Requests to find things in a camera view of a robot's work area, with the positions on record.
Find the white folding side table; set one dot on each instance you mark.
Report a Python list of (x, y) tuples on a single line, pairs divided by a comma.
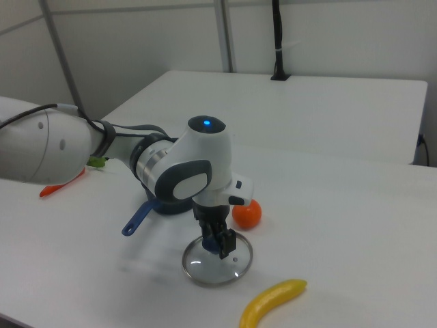
[(290, 112)]

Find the orange toy carrot green leaves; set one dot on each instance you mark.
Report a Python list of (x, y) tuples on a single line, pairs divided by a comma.
[(51, 189)]

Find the yellow toy banana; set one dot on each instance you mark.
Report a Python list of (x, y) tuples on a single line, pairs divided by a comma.
[(266, 299)]

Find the grey partition corner post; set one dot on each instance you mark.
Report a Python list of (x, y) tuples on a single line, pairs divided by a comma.
[(63, 58)]

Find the orange toy mandarin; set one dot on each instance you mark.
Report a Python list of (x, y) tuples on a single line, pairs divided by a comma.
[(247, 215)]

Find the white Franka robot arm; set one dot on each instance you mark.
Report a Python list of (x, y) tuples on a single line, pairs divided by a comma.
[(205, 153)]

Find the grey partition wall post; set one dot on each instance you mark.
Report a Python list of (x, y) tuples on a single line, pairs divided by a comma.
[(226, 34)]

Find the black camera stand pole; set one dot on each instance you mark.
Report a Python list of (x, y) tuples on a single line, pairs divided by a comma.
[(279, 34)]

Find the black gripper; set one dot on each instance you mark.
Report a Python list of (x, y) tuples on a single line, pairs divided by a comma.
[(211, 213)]

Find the glass lid blue knob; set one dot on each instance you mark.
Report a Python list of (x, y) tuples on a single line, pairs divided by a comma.
[(211, 270)]

